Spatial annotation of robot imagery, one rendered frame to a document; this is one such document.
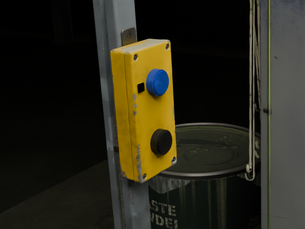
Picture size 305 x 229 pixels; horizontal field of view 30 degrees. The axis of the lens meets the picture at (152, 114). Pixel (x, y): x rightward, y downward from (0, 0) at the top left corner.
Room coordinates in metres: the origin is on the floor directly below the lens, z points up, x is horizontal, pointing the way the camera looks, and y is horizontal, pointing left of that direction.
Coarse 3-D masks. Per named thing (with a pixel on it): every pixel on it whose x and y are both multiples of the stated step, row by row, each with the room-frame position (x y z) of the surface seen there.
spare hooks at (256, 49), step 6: (252, 0) 1.50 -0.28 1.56; (258, 0) 1.49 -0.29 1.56; (252, 6) 1.50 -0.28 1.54; (258, 6) 1.49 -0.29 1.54; (252, 12) 1.50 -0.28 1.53; (258, 12) 1.49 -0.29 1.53; (252, 18) 1.51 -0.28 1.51; (258, 18) 1.49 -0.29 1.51; (252, 24) 1.51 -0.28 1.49; (258, 24) 1.49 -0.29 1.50; (258, 30) 1.49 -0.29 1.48; (258, 36) 1.49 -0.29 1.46; (258, 42) 1.50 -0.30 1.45; (258, 48) 1.50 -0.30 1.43; (258, 54) 1.50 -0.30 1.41; (258, 60) 1.51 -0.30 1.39; (258, 72) 1.51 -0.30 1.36; (258, 78) 1.51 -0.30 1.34; (258, 84) 1.51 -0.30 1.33; (258, 90) 1.51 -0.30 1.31; (258, 96) 1.52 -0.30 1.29; (258, 144) 1.50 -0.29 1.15; (258, 156) 1.51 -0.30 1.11; (246, 168) 1.45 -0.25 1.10
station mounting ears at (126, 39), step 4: (128, 28) 1.08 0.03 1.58; (132, 28) 1.08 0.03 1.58; (124, 32) 1.06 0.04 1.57; (128, 32) 1.07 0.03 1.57; (132, 32) 1.08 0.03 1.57; (124, 36) 1.06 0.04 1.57; (128, 36) 1.07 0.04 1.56; (132, 36) 1.08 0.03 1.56; (124, 40) 1.06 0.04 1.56; (128, 40) 1.07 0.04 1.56; (132, 40) 1.08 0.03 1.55; (124, 44) 1.06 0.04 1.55; (128, 44) 1.07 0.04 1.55
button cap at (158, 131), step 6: (156, 132) 1.03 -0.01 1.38; (162, 132) 1.03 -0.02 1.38; (168, 132) 1.04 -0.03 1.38; (156, 138) 1.02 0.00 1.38; (162, 138) 1.02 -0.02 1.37; (168, 138) 1.04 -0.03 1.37; (150, 144) 1.02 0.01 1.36; (156, 144) 1.01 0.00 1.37; (162, 144) 1.02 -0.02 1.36; (168, 144) 1.03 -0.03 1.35; (156, 150) 1.01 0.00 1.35; (162, 150) 1.02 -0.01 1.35; (168, 150) 1.03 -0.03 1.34
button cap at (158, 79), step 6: (150, 72) 1.03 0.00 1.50; (156, 72) 1.02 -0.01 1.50; (162, 72) 1.03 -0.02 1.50; (150, 78) 1.02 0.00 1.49; (156, 78) 1.02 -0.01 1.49; (162, 78) 1.03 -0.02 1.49; (168, 78) 1.04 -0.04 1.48; (150, 84) 1.01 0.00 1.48; (156, 84) 1.01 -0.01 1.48; (162, 84) 1.03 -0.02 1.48; (168, 84) 1.04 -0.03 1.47; (150, 90) 1.02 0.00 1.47; (156, 90) 1.01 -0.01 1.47; (162, 90) 1.03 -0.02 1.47
